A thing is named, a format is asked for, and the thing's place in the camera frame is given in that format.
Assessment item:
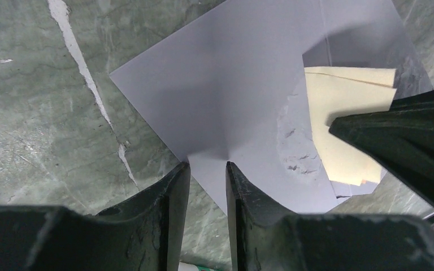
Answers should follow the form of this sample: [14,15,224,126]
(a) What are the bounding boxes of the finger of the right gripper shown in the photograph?
[336,90,434,207]

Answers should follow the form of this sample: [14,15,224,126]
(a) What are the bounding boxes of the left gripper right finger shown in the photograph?
[225,162,434,270]

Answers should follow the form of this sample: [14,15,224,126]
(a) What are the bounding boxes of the green white glue stick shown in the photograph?
[178,262,218,271]

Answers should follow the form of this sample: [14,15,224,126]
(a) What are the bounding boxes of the tan paper letter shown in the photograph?
[304,66,397,186]

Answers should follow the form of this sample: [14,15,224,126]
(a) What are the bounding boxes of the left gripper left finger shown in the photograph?
[0,162,190,270]

